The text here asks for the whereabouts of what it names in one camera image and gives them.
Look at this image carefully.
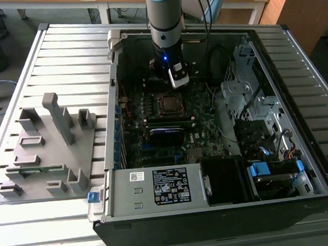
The thick black cable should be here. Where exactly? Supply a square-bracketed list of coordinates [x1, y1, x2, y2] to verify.
[207, 44, 234, 83]

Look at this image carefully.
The black PC case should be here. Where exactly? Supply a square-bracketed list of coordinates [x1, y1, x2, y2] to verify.
[74, 12, 328, 246]

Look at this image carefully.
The wooden cabinet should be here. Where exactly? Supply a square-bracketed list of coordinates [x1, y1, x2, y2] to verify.
[258, 0, 328, 60]

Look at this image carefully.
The brown chipset heatsink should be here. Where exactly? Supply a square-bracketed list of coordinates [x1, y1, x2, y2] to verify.
[186, 147, 204, 163]

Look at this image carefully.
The silver power supply unit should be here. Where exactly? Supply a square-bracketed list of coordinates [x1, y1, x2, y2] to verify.
[107, 161, 209, 218]

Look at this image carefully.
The silver CPU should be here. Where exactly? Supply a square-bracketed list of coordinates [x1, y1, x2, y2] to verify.
[162, 95, 181, 112]

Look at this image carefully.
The grey parts rack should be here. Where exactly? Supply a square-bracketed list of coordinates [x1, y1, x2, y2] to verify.
[0, 89, 104, 204]

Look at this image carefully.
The black drive bay bracket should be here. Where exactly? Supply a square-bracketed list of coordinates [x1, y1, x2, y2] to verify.
[233, 117, 278, 156]

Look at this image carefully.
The hard disk in blue carrier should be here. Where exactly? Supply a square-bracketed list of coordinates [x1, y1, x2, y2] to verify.
[247, 158, 308, 202]

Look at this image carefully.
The thin wire locking lever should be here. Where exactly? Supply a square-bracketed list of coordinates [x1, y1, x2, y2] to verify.
[167, 104, 186, 115]

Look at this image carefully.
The black graphics card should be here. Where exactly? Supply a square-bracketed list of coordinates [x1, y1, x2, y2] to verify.
[148, 125, 186, 148]

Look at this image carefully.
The green motherboard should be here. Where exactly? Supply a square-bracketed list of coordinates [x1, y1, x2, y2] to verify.
[116, 74, 242, 171]

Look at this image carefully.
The green RAM stick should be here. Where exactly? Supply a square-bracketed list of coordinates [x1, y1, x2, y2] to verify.
[6, 163, 65, 177]

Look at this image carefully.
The coloured wire bundle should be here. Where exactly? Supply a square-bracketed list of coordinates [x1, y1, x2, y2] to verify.
[285, 144, 299, 162]

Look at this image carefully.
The silver metal drive cage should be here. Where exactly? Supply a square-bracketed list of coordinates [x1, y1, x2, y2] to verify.
[216, 37, 298, 161]

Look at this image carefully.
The silver camera box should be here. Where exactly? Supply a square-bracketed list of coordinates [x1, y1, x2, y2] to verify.
[167, 61, 191, 89]

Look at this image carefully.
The blue case latch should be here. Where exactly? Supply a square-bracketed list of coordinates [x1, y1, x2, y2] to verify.
[86, 190, 100, 205]

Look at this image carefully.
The grey plastic case handle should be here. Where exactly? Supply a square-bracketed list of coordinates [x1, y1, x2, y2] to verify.
[106, 28, 129, 61]

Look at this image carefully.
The light blue floor cable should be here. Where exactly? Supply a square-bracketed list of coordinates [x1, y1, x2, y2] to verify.
[0, 78, 21, 117]

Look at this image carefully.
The thin black camera cable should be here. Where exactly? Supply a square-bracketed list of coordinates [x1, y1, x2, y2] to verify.
[179, 0, 217, 71]

